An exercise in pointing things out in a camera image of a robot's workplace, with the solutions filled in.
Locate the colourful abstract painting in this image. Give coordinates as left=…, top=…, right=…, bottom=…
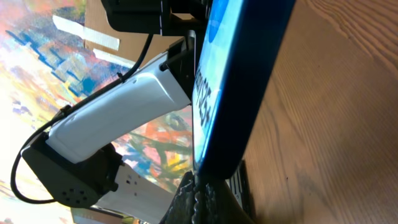
left=1, top=1, right=192, bottom=223

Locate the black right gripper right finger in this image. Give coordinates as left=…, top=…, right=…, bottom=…
left=204, top=179, right=253, bottom=224

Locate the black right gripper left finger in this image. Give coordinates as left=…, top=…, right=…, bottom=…
left=159, top=171, right=199, bottom=224

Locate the brown cardboard box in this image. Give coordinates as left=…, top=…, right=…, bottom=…
left=84, top=0, right=182, bottom=66

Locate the blue screen Galaxy smartphone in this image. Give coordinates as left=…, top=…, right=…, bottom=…
left=192, top=0, right=295, bottom=179

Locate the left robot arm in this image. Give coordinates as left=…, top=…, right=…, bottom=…
left=17, top=0, right=211, bottom=223

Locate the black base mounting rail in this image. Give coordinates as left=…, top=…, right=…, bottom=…
left=226, top=160, right=253, bottom=218

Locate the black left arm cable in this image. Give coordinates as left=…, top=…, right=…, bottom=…
left=9, top=32, right=155, bottom=205

